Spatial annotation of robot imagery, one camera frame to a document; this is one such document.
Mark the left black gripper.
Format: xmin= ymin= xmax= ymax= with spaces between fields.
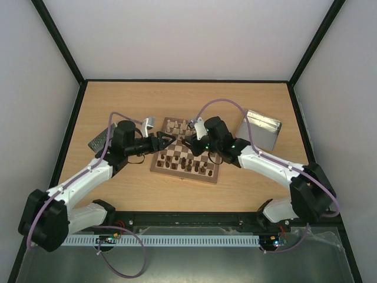
xmin=125 ymin=131 xmax=176 ymax=156

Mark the dark king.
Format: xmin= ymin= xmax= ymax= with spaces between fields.
xmin=181 ymin=157 xmax=186 ymax=169

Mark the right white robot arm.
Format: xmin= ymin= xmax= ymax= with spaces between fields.
xmin=183 ymin=116 xmax=339 ymax=231

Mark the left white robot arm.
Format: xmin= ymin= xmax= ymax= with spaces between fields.
xmin=18 ymin=117 xmax=176 ymax=252

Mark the wooden chess board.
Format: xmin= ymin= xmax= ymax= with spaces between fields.
xmin=150 ymin=117 xmax=222 ymax=183

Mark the silver tin lid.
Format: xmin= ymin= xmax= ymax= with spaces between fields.
xmin=88 ymin=129 xmax=108 ymax=154

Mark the gold tin box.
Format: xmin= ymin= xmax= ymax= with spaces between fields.
xmin=246 ymin=110 xmax=282 ymax=152

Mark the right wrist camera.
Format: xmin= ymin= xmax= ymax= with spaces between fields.
xmin=189 ymin=117 xmax=207 ymax=140

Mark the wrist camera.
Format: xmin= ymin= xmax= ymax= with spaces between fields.
xmin=189 ymin=117 xmax=207 ymax=140
xmin=140 ymin=116 xmax=155 ymax=137

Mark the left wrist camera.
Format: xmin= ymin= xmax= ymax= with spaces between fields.
xmin=140 ymin=116 xmax=155 ymax=137

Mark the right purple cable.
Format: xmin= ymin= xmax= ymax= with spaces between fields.
xmin=190 ymin=98 xmax=340 ymax=255

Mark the purple cable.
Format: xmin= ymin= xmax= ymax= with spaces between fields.
xmin=190 ymin=98 xmax=340 ymax=255
xmin=26 ymin=111 xmax=148 ymax=278

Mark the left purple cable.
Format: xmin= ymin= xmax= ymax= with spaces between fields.
xmin=26 ymin=111 xmax=148 ymax=278

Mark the black mounting rail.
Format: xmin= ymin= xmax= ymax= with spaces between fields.
xmin=114 ymin=210 xmax=342 ymax=233

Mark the light blue cable duct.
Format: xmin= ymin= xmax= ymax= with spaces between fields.
xmin=62 ymin=234 xmax=260 ymax=247

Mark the black enclosure frame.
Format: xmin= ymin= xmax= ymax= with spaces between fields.
xmin=5 ymin=0 xmax=365 ymax=283

